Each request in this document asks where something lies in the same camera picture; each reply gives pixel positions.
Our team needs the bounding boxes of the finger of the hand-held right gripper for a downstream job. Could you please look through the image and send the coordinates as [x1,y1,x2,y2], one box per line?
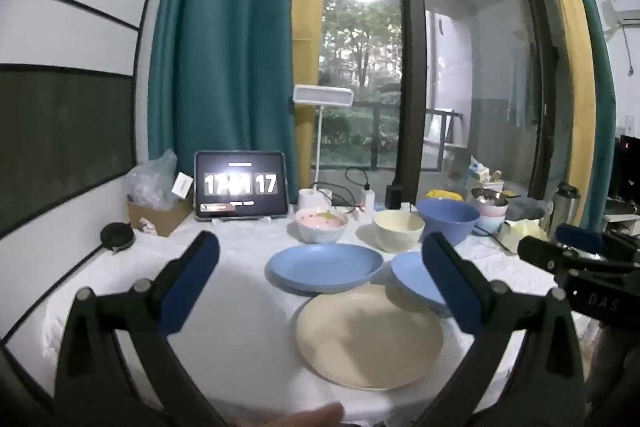
[517,236,640,275]
[555,223,640,260]

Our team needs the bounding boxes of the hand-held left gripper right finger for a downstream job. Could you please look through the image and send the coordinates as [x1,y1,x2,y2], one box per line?
[415,232,586,427]

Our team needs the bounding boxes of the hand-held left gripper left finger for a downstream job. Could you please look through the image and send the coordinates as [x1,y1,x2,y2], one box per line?
[54,231,236,427]

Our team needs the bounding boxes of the light blue plate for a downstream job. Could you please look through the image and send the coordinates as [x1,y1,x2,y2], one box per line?
[391,251,451,315]

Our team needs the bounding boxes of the large blue bowl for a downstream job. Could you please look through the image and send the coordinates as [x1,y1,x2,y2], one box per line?
[416,198,482,248]

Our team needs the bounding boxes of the cream bowl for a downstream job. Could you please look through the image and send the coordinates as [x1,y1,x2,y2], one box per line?
[372,210,426,254]

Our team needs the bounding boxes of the cream plate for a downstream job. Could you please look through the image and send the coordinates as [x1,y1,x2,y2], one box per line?
[295,284,445,390]

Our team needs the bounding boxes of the white strawberry print bowl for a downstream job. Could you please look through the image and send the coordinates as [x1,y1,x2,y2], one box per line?
[295,207,349,244]

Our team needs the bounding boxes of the person's left hand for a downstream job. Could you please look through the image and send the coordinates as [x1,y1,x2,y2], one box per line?
[250,402,345,427]

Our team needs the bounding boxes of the yellow cloth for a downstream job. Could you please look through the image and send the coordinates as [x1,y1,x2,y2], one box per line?
[497,218,548,253]

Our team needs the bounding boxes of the steel thermos flask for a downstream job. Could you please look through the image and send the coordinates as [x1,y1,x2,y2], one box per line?
[550,182,582,238]

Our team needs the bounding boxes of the grey cloth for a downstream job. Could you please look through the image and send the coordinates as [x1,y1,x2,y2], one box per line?
[507,197,548,223]

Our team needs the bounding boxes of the white tablecloth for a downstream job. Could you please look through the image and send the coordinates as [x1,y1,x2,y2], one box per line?
[5,204,596,425]

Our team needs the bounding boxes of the black round pouch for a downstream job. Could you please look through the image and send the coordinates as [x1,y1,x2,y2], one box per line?
[100,222,136,253]

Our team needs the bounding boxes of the small white box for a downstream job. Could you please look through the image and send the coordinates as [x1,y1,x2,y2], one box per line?
[171,173,193,200]

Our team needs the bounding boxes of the tablet with clock display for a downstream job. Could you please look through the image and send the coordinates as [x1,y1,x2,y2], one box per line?
[193,150,289,223]

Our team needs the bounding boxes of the clear plastic bag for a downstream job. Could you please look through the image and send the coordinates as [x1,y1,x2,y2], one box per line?
[125,149,181,210]

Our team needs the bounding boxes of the teal curtain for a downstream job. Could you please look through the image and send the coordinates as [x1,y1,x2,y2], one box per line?
[147,0,301,188]
[565,0,617,233]

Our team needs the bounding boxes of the yellow curtain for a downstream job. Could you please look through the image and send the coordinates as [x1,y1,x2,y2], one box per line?
[520,0,596,228]
[291,0,329,208]

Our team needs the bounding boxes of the hanging clothes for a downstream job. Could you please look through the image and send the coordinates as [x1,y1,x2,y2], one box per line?
[507,42,546,128]

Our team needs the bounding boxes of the black balcony railing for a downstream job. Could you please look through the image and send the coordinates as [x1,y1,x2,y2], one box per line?
[320,102,401,170]

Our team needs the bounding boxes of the white desk lamp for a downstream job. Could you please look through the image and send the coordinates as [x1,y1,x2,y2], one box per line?
[292,84,355,210]

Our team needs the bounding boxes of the white air conditioner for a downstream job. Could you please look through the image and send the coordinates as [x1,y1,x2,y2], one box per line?
[607,0,640,28]

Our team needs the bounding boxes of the black cable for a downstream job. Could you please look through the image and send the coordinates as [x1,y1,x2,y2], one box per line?
[345,166,373,192]
[310,182,362,210]

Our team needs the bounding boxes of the black door frame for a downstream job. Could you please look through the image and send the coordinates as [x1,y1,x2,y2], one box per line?
[390,0,426,202]

